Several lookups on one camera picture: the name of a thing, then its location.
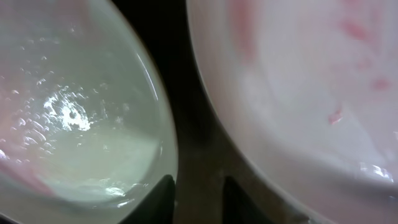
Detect white plate with green tint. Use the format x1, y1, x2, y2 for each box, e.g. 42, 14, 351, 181
1, 1, 178, 223

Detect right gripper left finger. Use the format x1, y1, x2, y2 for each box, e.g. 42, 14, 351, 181
120, 175, 175, 224

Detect large brown serving tray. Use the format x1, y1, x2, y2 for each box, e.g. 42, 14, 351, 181
114, 0, 310, 223

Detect pinkish white plate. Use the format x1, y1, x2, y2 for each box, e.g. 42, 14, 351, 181
187, 0, 397, 223

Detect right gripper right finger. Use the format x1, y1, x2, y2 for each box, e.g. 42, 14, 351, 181
222, 176, 274, 224

